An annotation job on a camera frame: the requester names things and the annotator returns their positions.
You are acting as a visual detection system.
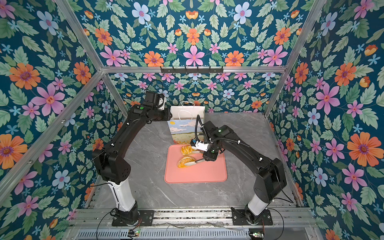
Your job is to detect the braided bread loaf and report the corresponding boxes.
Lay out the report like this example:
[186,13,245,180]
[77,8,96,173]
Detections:
[181,145,195,156]

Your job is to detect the painted landscape paper bag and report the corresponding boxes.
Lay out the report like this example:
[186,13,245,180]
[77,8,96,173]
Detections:
[168,101,205,145]

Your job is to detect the sesame bun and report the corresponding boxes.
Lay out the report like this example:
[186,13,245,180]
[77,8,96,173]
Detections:
[177,156,196,168]

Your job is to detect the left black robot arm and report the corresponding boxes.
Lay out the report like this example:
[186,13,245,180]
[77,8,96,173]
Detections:
[93,105,172,225]

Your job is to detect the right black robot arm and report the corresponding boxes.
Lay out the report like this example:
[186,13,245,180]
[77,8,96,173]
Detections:
[191,115,287,225]

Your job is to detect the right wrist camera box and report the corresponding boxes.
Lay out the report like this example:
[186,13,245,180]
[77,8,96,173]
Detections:
[191,139,209,152]

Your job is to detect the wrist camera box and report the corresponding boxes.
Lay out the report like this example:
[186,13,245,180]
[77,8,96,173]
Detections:
[143,91,167,110]
[191,139,209,152]

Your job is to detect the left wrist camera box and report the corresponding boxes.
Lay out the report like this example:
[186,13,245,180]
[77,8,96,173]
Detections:
[143,91,167,110]

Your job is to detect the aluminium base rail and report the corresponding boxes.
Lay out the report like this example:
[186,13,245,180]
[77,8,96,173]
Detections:
[64,207,323,240]

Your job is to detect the aluminium cage frame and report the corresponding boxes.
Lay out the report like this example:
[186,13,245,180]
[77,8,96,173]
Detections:
[0,0,326,205]

